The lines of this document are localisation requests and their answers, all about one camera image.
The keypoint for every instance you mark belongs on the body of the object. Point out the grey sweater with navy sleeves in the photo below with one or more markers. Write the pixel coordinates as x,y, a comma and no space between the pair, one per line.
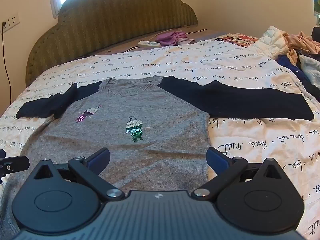
156,184

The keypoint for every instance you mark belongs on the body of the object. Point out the light blue garment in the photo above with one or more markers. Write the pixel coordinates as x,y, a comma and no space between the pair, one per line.
311,68

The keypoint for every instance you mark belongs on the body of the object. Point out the white wall socket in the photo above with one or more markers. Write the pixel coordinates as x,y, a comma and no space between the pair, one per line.
10,22

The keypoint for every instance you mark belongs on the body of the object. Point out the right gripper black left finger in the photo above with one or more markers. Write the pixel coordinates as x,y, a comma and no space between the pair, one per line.
86,169

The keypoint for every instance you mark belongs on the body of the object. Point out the peach garment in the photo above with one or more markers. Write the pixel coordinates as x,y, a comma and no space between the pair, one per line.
300,42

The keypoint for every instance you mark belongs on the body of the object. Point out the red patterned cloth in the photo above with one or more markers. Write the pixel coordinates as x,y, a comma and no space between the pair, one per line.
238,39

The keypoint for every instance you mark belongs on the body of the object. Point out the navy blue garment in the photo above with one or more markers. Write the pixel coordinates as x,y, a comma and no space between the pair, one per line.
284,61

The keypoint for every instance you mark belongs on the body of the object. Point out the olive green padded headboard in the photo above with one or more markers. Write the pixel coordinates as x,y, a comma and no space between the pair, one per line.
87,26

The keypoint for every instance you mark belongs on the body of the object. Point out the white power strip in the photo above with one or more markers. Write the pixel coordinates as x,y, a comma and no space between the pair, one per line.
148,44

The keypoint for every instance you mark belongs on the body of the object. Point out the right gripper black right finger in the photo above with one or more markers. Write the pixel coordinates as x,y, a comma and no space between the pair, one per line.
223,167

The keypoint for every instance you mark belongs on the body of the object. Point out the white puffer jacket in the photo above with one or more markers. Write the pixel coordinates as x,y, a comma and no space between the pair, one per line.
272,44

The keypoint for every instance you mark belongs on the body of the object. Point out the purple cloth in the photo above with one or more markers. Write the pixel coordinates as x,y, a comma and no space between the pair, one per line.
174,38

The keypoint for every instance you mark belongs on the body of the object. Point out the white bedspread with script print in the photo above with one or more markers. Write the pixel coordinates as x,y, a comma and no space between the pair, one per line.
294,144

